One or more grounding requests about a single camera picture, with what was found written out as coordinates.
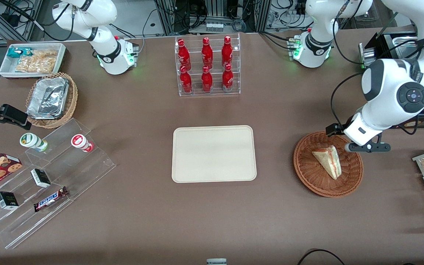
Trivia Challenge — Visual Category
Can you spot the triangle sandwich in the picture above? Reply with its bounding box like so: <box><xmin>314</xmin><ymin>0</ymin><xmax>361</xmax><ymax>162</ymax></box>
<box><xmin>311</xmin><ymin>145</ymin><xmax>342</xmax><ymax>180</ymax></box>

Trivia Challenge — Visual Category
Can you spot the brown wicker basket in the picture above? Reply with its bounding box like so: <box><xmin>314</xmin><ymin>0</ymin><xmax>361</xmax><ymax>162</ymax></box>
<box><xmin>293</xmin><ymin>131</ymin><xmax>364</xmax><ymax>198</ymax></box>

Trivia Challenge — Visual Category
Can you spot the light wicker basket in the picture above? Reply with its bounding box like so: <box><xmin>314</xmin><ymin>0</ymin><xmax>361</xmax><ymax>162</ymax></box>
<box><xmin>25</xmin><ymin>72</ymin><xmax>78</xmax><ymax>129</ymax></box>

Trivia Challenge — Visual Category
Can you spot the beige plastic tray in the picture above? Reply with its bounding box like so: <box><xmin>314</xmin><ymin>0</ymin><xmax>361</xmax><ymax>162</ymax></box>
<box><xmin>172</xmin><ymin>125</ymin><xmax>257</xmax><ymax>183</ymax></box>

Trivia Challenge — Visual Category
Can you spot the green-lidded white cup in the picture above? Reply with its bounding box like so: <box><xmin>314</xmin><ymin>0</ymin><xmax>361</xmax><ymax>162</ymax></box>
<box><xmin>20</xmin><ymin>132</ymin><xmax>49</xmax><ymax>152</ymax></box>

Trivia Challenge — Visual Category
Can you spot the white rectangular bin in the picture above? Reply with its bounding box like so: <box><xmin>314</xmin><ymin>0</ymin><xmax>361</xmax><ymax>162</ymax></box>
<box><xmin>0</xmin><ymin>43</ymin><xmax>67</xmax><ymax>80</ymax></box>

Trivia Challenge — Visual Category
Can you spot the aluminium foil container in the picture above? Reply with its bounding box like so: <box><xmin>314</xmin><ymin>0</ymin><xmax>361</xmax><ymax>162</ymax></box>
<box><xmin>27</xmin><ymin>77</ymin><xmax>70</xmax><ymax>120</ymax></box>

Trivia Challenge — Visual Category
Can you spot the teal snack packet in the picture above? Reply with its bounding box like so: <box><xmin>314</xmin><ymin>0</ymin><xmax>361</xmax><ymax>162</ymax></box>
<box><xmin>7</xmin><ymin>47</ymin><xmax>36</xmax><ymax>59</ymax></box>

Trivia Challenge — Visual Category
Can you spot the clear bag of crackers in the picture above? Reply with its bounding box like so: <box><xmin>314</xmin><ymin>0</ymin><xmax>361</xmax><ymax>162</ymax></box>
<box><xmin>15</xmin><ymin>50</ymin><xmax>59</xmax><ymax>73</ymax></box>

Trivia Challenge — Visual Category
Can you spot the small black box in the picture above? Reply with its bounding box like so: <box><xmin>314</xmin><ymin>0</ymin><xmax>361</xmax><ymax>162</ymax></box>
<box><xmin>31</xmin><ymin>169</ymin><xmax>51</xmax><ymax>188</ymax></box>
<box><xmin>0</xmin><ymin>191</ymin><xmax>19</xmax><ymax>210</ymax></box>

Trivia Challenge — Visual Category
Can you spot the black food warmer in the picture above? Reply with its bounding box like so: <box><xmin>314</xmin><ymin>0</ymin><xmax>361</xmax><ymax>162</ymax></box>
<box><xmin>358</xmin><ymin>11</ymin><xmax>424</xmax><ymax>129</ymax></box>

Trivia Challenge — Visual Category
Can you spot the red-lidded white cup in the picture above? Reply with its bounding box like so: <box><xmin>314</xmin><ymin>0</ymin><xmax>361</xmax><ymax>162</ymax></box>
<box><xmin>71</xmin><ymin>134</ymin><xmax>95</xmax><ymax>153</ymax></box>

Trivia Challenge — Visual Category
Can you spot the Snickers chocolate bar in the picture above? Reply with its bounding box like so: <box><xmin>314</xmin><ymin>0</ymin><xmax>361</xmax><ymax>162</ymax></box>
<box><xmin>33</xmin><ymin>187</ymin><xmax>69</xmax><ymax>212</ymax></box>

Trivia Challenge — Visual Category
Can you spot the steel warmer pan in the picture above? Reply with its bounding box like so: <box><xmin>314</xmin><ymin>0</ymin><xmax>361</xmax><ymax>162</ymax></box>
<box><xmin>392</xmin><ymin>35</ymin><xmax>418</xmax><ymax>59</ymax></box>

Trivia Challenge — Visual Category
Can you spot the clear acrylic stepped stand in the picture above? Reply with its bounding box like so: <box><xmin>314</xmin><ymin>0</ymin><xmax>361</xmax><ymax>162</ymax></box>
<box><xmin>0</xmin><ymin>118</ymin><xmax>117</xmax><ymax>250</ymax></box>

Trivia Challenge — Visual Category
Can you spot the red drink bottle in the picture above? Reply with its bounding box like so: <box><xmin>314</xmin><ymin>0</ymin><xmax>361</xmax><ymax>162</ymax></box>
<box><xmin>222</xmin><ymin>36</ymin><xmax>233</xmax><ymax>67</ymax></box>
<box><xmin>202</xmin><ymin>37</ymin><xmax>213</xmax><ymax>68</ymax></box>
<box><xmin>180</xmin><ymin>66</ymin><xmax>193</xmax><ymax>93</ymax></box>
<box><xmin>222</xmin><ymin>64</ymin><xmax>234</xmax><ymax>91</ymax></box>
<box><xmin>201</xmin><ymin>66</ymin><xmax>213</xmax><ymax>92</ymax></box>
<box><xmin>177</xmin><ymin>39</ymin><xmax>192</xmax><ymax>71</ymax></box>

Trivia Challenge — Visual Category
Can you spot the clear acrylic bottle rack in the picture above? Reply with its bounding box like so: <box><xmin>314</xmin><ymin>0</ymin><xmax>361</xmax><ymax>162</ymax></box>
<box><xmin>175</xmin><ymin>33</ymin><xmax>241</xmax><ymax>97</ymax></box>

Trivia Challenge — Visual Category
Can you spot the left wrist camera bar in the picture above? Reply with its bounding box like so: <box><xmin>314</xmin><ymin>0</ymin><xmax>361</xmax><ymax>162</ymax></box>
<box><xmin>346</xmin><ymin>134</ymin><xmax>391</xmax><ymax>153</ymax></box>

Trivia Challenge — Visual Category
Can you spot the black camera cable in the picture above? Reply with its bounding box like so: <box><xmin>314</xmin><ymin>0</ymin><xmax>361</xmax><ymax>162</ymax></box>
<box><xmin>325</xmin><ymin>72</ymin><xmax>363</xmax><ymax>137</ymax></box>

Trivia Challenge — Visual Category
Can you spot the black floor cable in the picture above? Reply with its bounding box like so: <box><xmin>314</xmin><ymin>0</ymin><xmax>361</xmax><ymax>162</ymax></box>
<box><xmin>297</xmin><ymin>249</ymin><xmax>345</xmax><ymax>265</ymax></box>

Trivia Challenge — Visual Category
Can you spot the aluminium frame rack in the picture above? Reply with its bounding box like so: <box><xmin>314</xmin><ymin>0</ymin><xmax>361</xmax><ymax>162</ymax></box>
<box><xmin>155</xmin><ymin>0</ymin><xmax>271</xmax><ymax>35</ymax></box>

